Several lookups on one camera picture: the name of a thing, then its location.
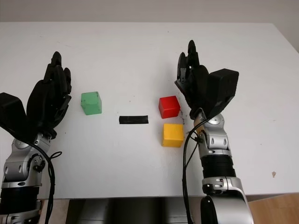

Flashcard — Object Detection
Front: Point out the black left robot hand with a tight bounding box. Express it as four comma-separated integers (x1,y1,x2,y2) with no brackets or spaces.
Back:
25,51,72,140

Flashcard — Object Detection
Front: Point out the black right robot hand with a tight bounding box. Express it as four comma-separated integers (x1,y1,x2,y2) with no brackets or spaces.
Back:
174,40,212,119

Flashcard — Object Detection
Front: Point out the red cube block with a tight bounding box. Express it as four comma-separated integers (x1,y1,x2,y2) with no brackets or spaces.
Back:
158,95,181,119

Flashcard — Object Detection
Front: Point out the green cube block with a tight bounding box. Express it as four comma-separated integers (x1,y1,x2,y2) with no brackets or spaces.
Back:
80,91,103,116

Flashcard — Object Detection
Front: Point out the yellow cube block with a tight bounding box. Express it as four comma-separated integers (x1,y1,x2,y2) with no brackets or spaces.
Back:
161,123,185,147

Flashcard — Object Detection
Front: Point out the black tape strip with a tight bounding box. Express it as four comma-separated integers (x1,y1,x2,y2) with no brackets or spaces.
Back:
119,115,150,126

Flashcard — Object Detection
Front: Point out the grey robot torso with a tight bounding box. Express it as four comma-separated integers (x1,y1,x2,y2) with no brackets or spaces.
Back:
65,197,195,224

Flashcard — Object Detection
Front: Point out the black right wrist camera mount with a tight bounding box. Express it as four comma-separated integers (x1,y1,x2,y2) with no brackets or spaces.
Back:
207,68,240,119

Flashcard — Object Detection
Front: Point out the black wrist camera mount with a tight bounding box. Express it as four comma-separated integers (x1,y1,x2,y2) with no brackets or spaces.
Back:
0,92,28,141
207,68,240,119

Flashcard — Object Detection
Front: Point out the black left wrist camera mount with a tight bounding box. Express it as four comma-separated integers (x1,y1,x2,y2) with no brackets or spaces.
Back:
0,92,28,141

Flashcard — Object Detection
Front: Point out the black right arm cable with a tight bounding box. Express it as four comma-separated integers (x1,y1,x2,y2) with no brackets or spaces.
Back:
182,127,206,224

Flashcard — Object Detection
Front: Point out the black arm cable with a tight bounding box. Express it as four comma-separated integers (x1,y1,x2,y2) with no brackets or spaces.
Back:
27,141,63,224
182,127,206,224

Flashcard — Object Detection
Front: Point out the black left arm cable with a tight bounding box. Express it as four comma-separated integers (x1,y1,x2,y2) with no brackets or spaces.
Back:
27,141,63,224

